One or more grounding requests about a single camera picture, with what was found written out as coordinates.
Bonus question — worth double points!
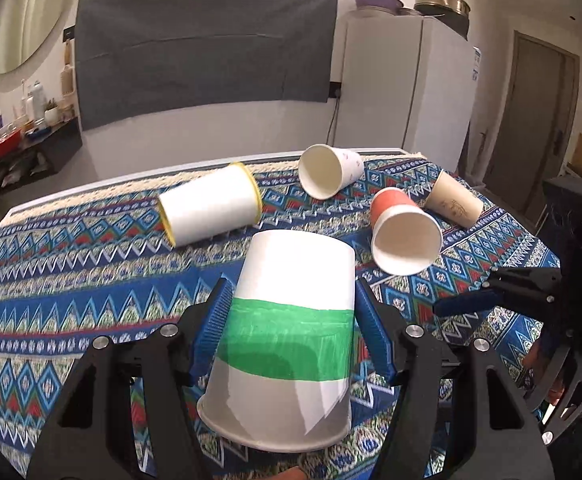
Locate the white cup with pink hearts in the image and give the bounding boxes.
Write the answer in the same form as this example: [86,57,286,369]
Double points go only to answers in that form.
[297,144,365,200]

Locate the yellow rimmed white paper cup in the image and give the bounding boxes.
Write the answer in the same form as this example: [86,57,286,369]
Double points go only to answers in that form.
[157,162,263,247]

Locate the black wall shelf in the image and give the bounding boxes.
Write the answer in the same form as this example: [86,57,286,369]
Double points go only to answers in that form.
[0,117,83,196]

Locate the blue patterned tablecloth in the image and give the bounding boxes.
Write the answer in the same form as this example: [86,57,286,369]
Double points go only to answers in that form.
[0,155,559,472]

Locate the orange and white paper cup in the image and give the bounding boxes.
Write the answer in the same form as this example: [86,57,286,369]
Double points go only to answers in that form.
[370,188,443,276]

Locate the dark grey wall panel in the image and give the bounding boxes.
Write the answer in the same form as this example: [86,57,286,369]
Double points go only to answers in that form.
[74,0,338,130]

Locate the beige kraft paper cup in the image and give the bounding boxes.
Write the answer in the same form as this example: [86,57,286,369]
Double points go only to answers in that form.
[425,171,483,230]

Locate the oval wall mirror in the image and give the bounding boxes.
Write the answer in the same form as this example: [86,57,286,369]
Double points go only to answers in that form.
[0,0,66,75]

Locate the red container on shelf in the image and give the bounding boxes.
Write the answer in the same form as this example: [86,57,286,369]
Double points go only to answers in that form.
[0,130,22,159]

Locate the brown wooden door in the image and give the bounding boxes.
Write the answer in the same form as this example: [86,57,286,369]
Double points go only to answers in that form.
[484,32,579,223]

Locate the black power cable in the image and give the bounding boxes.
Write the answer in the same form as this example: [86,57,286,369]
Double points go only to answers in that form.
[325,81,343,146]

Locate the purple bowl on fridge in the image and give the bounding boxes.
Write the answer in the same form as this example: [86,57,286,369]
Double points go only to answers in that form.
[354,0,404,15]

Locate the green striped white paper cup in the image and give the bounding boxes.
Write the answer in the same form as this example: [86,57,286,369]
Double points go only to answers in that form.
[197,230,355,453]

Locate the white refrigerator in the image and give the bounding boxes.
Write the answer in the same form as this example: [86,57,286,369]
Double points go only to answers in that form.
[334,15,482,172]

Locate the black pot on fridge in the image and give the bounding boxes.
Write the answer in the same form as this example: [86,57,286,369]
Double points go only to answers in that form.
[413,0,471,40]

